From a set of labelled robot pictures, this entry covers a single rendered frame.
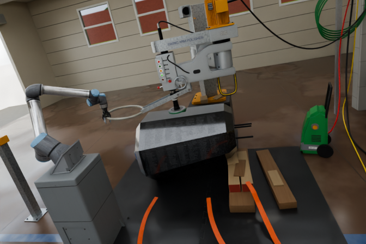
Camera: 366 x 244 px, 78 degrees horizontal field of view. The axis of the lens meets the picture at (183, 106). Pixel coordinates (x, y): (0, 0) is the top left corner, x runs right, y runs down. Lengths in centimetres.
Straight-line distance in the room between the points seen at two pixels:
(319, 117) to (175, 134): 168
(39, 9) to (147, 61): 470
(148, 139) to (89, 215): 96
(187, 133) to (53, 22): 899
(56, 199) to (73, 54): 861
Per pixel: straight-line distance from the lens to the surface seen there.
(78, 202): 217
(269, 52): 869
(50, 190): 225
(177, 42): 255
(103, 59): 980
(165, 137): 256
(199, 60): 258
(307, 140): 320
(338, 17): 409
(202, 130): 249
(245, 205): 241
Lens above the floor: 176
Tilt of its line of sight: 18 degrees down
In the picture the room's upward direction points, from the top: 12 degrees counter-clockwise
